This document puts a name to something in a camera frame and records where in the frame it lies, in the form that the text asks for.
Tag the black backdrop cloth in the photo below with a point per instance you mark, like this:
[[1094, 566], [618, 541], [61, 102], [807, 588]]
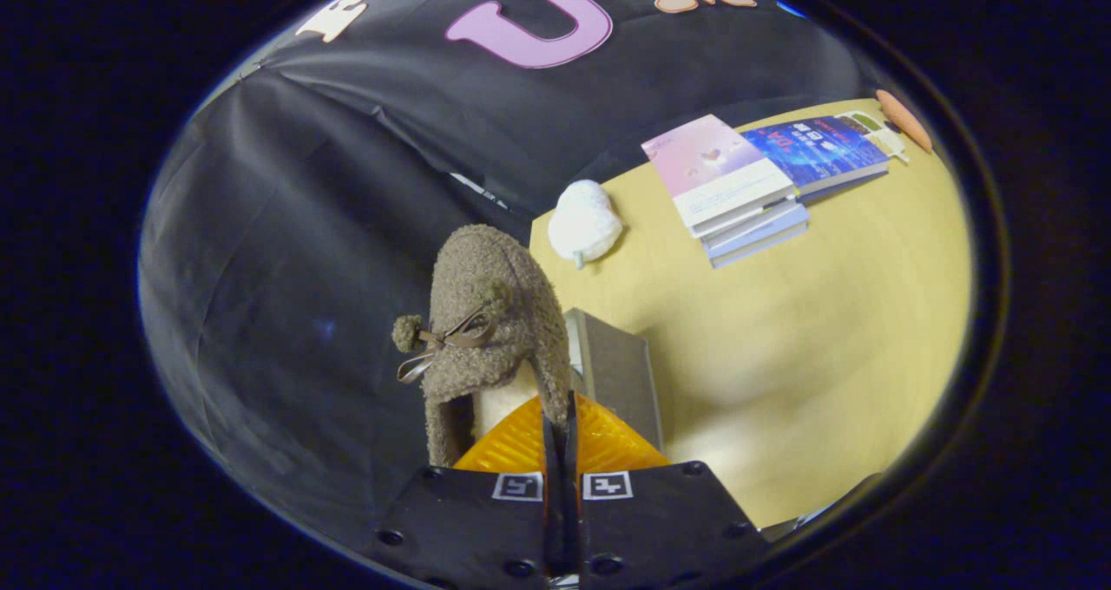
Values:
[[347, 182]]

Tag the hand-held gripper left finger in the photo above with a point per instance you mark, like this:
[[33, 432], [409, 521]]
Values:
[[469, 529]]

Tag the dark blue book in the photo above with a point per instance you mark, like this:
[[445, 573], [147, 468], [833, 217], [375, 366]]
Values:
[[816, 149]]

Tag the pale blue book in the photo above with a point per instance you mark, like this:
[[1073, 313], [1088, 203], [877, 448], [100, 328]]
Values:
[[753, 226], [764, 243]]

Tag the brown fuzzy shoe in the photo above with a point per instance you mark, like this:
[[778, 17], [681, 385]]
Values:
[[490, 312]]

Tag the white plush toy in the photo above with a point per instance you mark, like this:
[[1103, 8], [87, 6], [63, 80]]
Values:
[[583, 221]]

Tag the pink and white book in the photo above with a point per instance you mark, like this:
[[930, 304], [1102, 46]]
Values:
[[716, 169]]

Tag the orange oblong object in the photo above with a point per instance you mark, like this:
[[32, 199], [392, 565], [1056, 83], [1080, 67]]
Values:
[[904, 120]]

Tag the grey fabric storage box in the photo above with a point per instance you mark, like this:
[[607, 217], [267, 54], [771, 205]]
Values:
[[618, 373]]

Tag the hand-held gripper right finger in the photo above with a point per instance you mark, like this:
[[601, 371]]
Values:
[[668, 529]]

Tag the white and green booklet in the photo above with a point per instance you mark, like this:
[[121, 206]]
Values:
[[881, 134]]

